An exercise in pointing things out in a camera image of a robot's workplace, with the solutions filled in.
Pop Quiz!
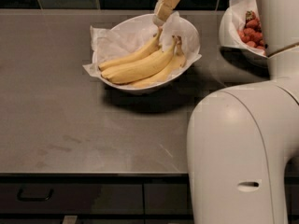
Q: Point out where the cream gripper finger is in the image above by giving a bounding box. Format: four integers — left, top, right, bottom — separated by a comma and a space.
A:
152, 0, 180, 26

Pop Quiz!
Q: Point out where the yellow banana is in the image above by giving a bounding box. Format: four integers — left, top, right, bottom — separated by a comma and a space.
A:
132, 36, 187, 88
98, 27, 163, 71
101, 35, 178, 84

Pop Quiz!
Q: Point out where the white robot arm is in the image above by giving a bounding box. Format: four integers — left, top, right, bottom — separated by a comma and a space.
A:
187, 0, 299, 224

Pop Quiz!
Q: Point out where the white banana bowl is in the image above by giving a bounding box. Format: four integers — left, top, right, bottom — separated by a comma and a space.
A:
91, 13, 201, 96

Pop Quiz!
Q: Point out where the white paper in strawberry bowl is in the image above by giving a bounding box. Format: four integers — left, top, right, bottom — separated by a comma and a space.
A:
219, 0, 266, 61

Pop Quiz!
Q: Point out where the white paper in banana bowl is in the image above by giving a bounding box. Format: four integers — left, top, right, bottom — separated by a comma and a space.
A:
82, 11, 202, 78

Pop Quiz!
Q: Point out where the white strawberry bowl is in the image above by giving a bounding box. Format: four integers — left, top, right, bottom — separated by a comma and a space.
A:
219, 6, 267, 68

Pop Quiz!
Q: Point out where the pile of red strawberries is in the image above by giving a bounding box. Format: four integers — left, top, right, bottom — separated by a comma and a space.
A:
237, 10, 264, 49

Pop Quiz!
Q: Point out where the right dark drawer front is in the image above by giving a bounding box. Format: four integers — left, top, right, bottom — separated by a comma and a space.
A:
144, 184, 192, 215

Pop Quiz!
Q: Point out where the dark drawer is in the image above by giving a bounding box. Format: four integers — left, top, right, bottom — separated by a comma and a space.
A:
0, 183, 143, 215
144, 184, 192, 215

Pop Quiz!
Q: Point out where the left dark drawer front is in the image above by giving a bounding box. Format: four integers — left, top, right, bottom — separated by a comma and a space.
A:
0, 183, 143, 215

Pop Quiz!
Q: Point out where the left black drawer handle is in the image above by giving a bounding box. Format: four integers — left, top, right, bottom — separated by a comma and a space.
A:
17, 188, 54, 202

